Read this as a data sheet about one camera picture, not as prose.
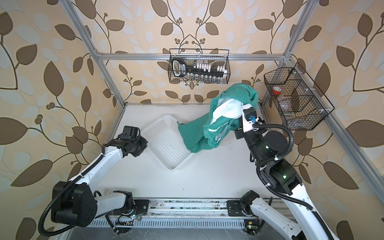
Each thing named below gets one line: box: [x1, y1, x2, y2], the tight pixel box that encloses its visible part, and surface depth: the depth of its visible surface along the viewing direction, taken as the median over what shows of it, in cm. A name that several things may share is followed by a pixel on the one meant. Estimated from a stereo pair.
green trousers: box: [177, 83, 259, 153], surface depth 58 cm
